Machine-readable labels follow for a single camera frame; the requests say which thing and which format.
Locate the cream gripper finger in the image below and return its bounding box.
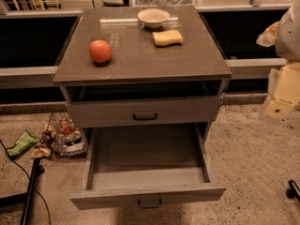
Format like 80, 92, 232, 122
260, 63, 300, 120

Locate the red apple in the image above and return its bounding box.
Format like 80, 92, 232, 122
89, 40, 113, 63

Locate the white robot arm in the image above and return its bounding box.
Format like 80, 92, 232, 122
256, 0, 300, 119

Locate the grey drawer cabinet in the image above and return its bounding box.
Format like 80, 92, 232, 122
52, 5, 233, 143

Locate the open grey lower drawer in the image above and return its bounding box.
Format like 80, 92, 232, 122
70, 124, 226, 210

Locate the black caster wheel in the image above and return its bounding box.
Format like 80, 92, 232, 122
286, 180, 300, 202

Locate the yellow sponge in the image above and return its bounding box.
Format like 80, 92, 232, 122
153, 30, 183, 47

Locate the white ceramic bowl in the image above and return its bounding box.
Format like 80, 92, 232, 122
138, 8, 170, 28

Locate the yellow snack wrapper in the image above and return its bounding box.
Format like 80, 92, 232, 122
31, 147, 52, 158

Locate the green snack bag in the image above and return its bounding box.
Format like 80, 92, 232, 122
7, 130, 38, 158

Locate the black stand leg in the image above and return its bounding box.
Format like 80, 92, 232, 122
0, 158, 44, 225

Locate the black cable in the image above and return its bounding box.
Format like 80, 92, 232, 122
0, 140, 52, 225

